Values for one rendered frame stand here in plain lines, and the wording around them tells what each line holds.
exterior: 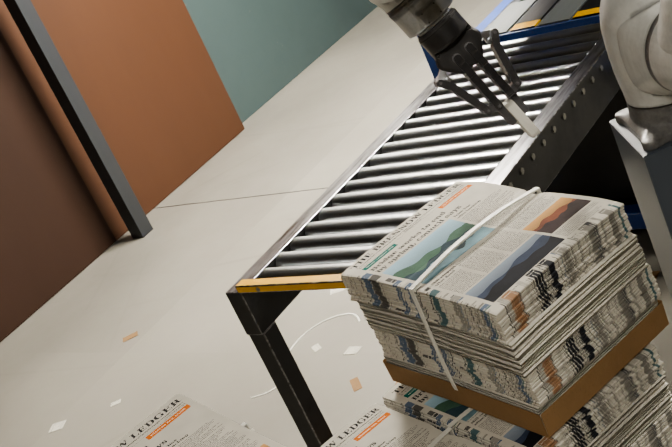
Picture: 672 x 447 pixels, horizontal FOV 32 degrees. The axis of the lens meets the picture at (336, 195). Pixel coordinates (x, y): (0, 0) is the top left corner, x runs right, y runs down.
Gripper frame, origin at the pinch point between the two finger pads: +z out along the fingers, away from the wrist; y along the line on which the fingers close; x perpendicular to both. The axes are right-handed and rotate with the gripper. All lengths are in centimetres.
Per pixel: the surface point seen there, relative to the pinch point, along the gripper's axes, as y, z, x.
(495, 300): -22.9, 11.1, -23.2
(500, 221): -13.4, 9.2, -2.4
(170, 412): -68, -7, -13
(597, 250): -7.0, 18.3, -16.6
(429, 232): -22.4, 4.4, 4.5
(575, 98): 29, 29, 103
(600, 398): -21.3, 35.2, -16.4
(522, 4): 53, 15, 186
